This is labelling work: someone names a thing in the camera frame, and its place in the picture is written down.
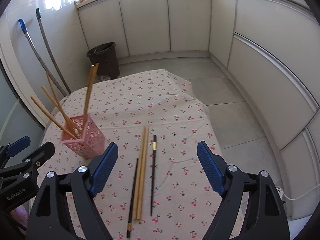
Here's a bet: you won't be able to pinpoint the white power cable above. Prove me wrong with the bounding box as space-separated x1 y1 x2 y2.
276 186 320 202

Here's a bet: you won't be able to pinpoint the blue handled mop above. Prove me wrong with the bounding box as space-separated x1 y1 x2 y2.
18 19 68 97

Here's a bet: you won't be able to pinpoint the pink perforated utensil holder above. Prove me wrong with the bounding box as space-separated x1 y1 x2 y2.
60 114 105 158

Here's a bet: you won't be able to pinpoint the white kitchen base cabinets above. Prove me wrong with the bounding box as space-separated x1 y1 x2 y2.
75 0 320 220

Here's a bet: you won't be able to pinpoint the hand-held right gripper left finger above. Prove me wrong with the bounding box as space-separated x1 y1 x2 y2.
26 142 119 240

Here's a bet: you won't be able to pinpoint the black chopstick gold band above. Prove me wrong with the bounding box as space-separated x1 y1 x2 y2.
150 135 157 217
126 157 139 238

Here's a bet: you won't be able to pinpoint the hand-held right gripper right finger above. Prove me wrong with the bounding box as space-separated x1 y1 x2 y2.
197 141 290 240

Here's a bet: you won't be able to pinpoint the frosted glass sliding door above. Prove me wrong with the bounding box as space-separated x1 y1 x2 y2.
0 62 45 155

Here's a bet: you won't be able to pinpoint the dark green handled mop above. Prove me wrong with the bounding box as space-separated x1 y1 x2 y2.
35 8 73 95

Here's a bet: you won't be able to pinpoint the cherry print tablecloth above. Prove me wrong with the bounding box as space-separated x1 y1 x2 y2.
40 69 240 240

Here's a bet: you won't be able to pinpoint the light bamboo chopstick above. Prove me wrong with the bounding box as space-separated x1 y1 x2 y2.
137 127 150 220
85 62 100 130
84 65 95 128
30 96 77 139
41 86 82 140
134 127 146 220
45 72 75 133

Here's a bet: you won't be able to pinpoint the brown plastic trash bin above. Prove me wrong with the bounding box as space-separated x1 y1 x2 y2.
86 42 120 80

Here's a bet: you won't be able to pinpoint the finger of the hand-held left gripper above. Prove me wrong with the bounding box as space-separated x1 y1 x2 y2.
0 136 31 164
0 142 55 178

